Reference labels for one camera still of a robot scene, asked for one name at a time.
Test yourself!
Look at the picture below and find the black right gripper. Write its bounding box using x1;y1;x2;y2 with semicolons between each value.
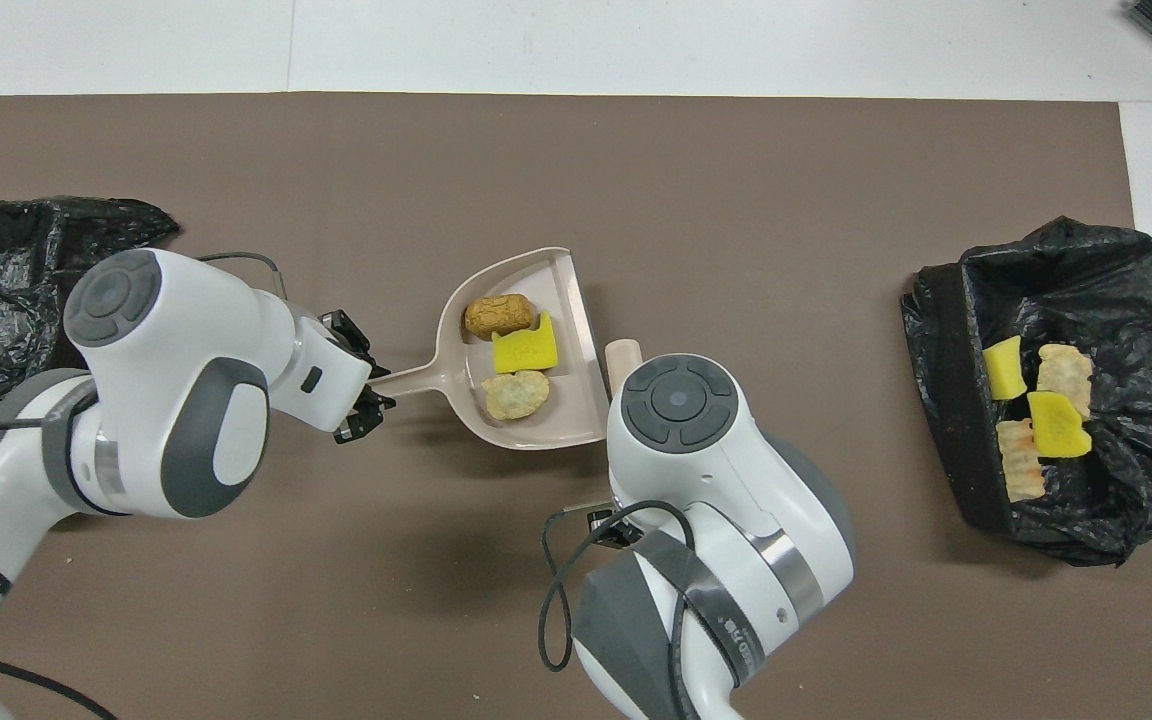
586;507;642;547

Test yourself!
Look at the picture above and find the orange brown foam lump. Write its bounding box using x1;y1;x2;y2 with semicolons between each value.
463;293;536;339

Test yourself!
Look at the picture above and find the pale beige foam chunk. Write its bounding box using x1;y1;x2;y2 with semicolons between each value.
481;370;552;422

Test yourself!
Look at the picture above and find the notched yellow sponge piece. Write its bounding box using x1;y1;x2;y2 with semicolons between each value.
491;312;562;376

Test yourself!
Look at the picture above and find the beige hand brush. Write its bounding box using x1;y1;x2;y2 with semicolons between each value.
604;339;645;386

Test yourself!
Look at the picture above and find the beige plastic dustpan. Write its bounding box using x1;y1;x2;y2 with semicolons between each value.
368;247;610;452

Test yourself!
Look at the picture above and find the ribbed beige foam chunk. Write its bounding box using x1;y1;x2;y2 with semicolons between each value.
996;418;1047;503

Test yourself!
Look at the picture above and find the small yellow sponge wedge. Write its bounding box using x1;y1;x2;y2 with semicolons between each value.
982;335;1028;402

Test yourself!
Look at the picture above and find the yellow sponge wedge with imprint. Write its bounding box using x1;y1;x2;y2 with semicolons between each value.
1025;390;1094;459

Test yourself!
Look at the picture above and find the brown table mat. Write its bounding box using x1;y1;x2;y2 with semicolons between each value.
0;92;1152;720

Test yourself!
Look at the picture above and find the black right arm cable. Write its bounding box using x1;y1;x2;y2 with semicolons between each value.
538;500;697;720

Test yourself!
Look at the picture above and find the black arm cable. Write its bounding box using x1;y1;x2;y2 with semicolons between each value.
538;500;697;720
0;250;287;720

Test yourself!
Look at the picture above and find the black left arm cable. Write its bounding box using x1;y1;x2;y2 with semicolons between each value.
0;250;287;720

